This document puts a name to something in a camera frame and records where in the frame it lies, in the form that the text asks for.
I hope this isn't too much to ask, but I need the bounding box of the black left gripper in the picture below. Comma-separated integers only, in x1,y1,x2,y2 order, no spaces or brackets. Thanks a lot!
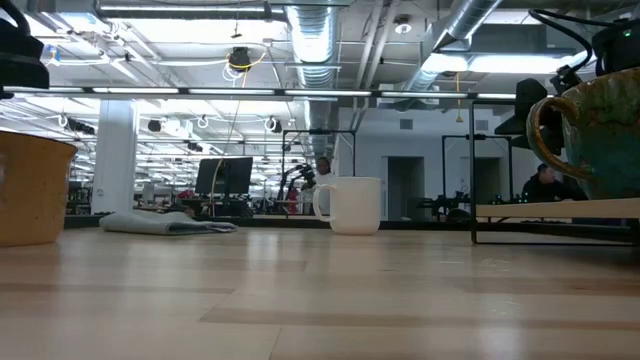
0,0,50,100

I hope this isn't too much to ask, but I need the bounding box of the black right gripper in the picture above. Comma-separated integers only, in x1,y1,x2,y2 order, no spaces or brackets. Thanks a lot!
494,64,596,156

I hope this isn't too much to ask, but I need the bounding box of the blue green glazed mug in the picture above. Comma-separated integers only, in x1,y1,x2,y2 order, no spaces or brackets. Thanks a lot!
525,67,640,201

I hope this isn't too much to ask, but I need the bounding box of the mustard yellow mug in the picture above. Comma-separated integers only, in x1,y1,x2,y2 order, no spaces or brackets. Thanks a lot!
0,130,79,248

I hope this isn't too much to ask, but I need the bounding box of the white mug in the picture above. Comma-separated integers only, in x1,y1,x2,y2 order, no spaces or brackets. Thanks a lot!
312,176,383,236

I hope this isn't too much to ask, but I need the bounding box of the person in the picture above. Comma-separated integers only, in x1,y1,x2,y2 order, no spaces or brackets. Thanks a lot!
312,156,337,215
521,163,589,202

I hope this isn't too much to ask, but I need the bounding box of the white building pillar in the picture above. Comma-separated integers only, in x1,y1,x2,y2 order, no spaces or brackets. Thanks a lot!
91,99,140,215

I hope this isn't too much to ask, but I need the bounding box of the grey folded cloth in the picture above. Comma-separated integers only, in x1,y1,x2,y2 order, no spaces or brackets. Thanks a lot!
98,208,239,236

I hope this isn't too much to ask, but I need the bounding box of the black ceiling device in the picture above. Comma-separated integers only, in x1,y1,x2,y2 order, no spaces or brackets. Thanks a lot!
228,47,253,73

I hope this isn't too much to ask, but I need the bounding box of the dark background monitor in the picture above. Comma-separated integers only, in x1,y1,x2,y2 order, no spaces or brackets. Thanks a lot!
194,157,254,196

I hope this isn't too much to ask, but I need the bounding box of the black background rig frame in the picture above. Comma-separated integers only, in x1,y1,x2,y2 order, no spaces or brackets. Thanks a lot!
281,129,357,216
441,133,514,221

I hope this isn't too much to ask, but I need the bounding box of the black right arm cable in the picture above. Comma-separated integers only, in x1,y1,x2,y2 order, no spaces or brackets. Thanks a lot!
528,8,621,71

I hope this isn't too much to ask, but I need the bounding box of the wooden shelf black wire frame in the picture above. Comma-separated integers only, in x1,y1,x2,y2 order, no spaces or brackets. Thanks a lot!
469,99,640,246

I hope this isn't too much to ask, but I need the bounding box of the slanted silver air duct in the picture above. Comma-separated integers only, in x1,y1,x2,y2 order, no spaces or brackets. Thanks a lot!
399,0,504,94

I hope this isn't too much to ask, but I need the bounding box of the ribbed silver air duct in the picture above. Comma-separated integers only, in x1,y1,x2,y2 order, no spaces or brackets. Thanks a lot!
287,4,341,156

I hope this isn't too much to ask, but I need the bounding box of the black table frame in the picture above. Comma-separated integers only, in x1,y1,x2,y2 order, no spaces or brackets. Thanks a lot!
64,213,640,245

